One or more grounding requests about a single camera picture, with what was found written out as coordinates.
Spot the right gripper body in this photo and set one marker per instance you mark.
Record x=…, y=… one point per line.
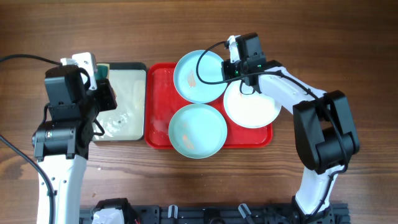
x=231, y=71

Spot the white plate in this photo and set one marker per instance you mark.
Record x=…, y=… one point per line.
x=248, y=108

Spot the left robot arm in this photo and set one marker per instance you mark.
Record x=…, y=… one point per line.
x=61, y=144

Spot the green yellow sponge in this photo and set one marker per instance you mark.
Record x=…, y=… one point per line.
x=102, y=71

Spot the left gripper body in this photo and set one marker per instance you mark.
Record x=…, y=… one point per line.
x=106, y=96

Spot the light blue plate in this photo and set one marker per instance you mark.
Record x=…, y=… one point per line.
x=187, y=83

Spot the black water basin tray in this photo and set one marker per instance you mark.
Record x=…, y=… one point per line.
x=126, y=122

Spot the mint green plate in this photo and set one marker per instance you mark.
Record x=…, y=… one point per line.
x=197, y=131

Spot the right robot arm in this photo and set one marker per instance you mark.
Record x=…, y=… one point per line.
x=325, y=134

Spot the red plastic tray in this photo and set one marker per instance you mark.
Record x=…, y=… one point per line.
x=163, y=101

